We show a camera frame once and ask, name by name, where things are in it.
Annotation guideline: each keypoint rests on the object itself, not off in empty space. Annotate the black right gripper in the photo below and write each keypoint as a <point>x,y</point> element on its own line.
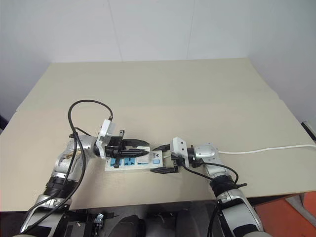
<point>178,161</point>

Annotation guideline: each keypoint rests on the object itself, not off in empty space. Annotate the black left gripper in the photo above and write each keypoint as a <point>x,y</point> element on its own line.
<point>114,148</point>

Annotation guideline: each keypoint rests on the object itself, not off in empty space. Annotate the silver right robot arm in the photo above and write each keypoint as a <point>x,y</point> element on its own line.
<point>237,205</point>

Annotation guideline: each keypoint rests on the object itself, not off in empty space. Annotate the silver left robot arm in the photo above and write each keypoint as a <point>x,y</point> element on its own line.
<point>61,168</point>

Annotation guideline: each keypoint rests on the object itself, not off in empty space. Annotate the white power strip blue sockets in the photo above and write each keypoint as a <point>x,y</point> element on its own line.
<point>148,163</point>

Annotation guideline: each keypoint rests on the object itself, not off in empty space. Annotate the large dark rounded shape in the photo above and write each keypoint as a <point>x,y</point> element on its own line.
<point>192,219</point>

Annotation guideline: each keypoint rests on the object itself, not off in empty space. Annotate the small silver metal clip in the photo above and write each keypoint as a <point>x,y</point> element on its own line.
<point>99,217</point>

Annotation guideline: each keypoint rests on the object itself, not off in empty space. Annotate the black box under table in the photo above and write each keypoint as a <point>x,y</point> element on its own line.
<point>76,224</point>

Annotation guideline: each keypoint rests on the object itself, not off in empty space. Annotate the orange object beside table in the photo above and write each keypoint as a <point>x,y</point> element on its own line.
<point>286,217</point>

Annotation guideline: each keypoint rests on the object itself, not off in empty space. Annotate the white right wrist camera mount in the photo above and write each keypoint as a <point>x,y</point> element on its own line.
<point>179,146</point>

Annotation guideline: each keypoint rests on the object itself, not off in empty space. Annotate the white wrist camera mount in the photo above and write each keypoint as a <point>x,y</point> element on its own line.
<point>179,146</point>
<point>105,134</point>

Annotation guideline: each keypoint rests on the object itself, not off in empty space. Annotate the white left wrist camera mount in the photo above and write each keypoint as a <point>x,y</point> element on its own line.
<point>105,134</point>

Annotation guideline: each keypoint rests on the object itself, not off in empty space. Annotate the dark object at wall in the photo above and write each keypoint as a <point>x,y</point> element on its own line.
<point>2,122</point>

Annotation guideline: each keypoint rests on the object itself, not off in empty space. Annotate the grey metal frame piece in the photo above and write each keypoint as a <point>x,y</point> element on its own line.
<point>309,129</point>

